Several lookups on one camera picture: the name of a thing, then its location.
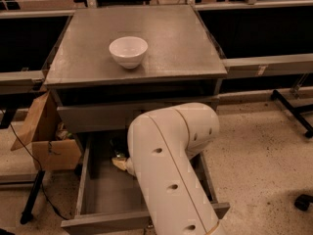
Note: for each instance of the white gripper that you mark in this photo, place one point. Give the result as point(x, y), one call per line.
point(129, 166)

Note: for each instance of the green soda can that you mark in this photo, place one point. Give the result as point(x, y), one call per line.
point(118, 147)

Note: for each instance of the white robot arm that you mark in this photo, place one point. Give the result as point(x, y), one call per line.
point(161, 144)

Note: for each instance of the grey open middle drawer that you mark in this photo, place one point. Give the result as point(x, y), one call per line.
point(109, 199)

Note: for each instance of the grey top drawer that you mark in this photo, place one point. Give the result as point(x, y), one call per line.
point(118, 115)

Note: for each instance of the grey drawer cabinet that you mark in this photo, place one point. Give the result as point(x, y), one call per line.
point(181, 60)

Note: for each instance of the brown cardboard box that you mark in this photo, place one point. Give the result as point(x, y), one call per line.
point(44, 130)

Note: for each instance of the black stand leg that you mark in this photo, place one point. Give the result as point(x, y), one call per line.
point(27, 212)

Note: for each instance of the white ceramic bowl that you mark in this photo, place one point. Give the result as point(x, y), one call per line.
point(128, 51)

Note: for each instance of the black chair base leg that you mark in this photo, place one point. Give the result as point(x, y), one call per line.
point(297, 112)

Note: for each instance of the black chair caster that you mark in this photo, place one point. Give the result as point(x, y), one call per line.
point(303, 202)

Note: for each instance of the grey rail left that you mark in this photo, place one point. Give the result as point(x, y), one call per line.
point(20, 81)

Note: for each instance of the grey rail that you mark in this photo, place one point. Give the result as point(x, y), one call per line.
point(20, 81)
point(268, 66)

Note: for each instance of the grey rail right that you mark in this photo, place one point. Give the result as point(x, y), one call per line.
point(268, 66)

